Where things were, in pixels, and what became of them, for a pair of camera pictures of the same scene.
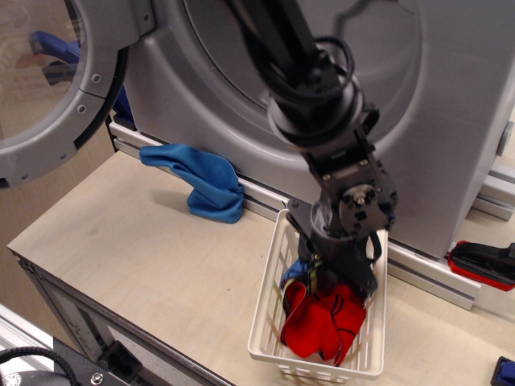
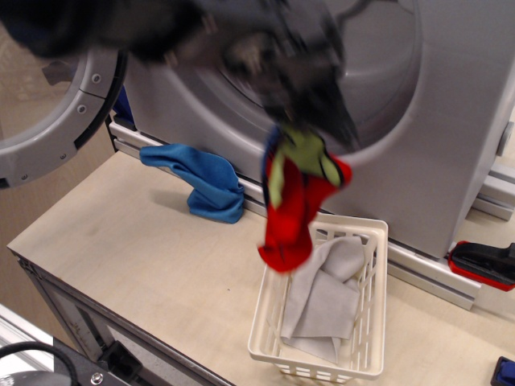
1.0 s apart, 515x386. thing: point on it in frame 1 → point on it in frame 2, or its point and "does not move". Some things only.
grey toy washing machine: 440,75 does not move
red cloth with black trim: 327,324 → 288,244
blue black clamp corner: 504,374 does not move
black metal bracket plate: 88,371 does not move
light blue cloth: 299,269 → 273,138
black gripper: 350,259 → 302,87
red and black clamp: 488,264 does not move
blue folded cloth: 214,190 does not move
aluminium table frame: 134,355 does not move
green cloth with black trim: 313,276 → 308,148
